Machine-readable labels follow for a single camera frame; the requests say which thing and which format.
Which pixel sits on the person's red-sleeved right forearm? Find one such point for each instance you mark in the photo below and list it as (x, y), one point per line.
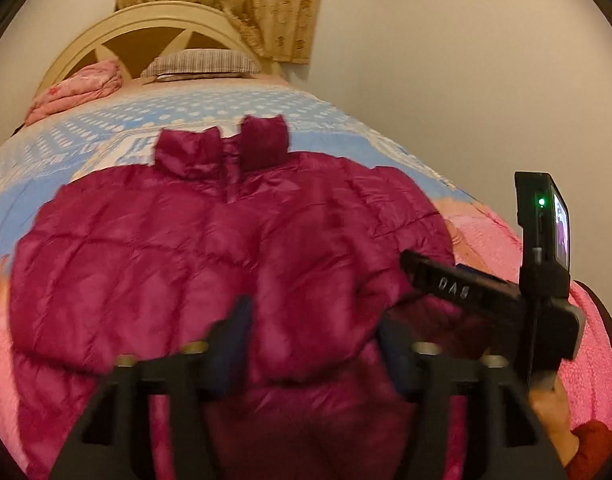
(593, 447)

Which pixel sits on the blue and pink printed blanket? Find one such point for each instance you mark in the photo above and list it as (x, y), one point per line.
(60, 145)

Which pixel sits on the person's right hand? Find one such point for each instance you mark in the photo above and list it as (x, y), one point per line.
(553, 417)

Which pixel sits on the striped pillow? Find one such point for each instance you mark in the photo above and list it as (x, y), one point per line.
(200, 62)

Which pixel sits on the beige patterned curtain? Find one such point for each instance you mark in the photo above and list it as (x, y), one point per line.
(256, 5)

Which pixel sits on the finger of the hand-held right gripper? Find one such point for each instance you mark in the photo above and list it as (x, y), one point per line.
(451, 282)

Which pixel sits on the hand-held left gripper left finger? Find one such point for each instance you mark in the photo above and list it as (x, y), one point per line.
(237, 336)

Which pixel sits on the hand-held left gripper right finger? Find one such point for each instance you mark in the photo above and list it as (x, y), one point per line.
(392, 357)

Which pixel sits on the folded pink quilt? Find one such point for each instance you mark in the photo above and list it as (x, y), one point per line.
(78, 90)

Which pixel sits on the magenta down jacket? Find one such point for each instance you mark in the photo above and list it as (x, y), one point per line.
(195, 260)

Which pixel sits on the cream wooden headboard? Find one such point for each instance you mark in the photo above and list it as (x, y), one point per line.
(150, 22)

